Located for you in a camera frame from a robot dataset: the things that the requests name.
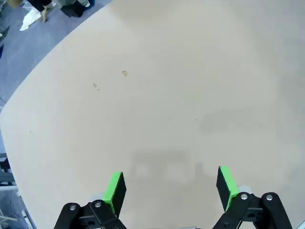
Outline aluminium frame profile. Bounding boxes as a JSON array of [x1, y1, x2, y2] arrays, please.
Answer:
[[0, 152, 18, 192]]

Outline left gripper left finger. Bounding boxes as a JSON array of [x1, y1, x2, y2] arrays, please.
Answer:
[[53, 171, 127, 229]]

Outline background person black clothes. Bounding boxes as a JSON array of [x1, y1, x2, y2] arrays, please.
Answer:
[[27, 0, 52, 22]]

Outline white cloth bag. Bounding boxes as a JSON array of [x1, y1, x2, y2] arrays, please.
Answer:
[[19, 9, 42, 31]]

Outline black bag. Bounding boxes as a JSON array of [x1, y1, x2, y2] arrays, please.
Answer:
[[60, 1, 84, 18]]

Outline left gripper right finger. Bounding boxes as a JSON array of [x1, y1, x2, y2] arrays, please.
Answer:
[[212, 166, 294, 229]]

